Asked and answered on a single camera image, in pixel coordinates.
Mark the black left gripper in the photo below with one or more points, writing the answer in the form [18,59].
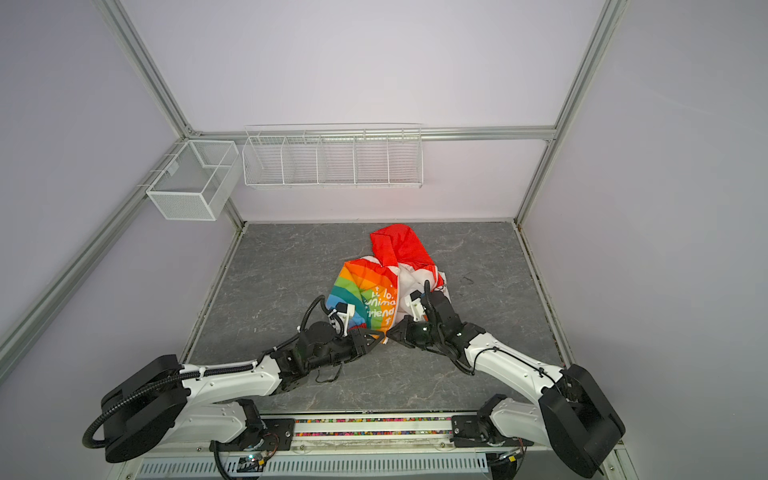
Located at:
[359,342]

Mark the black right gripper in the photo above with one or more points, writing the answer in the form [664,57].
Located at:
[406,336]

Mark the colourful rainbow kids jacket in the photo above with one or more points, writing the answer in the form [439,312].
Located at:
[377,288]

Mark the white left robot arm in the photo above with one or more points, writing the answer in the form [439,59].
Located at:
[167,402]

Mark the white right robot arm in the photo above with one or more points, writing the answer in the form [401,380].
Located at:
[564,407]

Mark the white mesh box basket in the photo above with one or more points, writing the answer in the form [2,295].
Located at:
[197,181]

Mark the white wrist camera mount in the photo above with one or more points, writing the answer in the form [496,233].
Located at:
[416,307]
[341,317]

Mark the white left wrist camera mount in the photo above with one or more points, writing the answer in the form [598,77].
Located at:
[341,317]

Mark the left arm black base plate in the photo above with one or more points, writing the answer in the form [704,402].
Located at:
[276,434]

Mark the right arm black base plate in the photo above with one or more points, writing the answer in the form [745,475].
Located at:
[472,431]

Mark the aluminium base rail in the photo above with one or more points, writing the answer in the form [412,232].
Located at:
[381,434]

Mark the white wire shelf basket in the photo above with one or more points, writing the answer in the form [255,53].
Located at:
[333,155]

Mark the white vented cable duct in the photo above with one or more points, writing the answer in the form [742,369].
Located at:
[314,466]

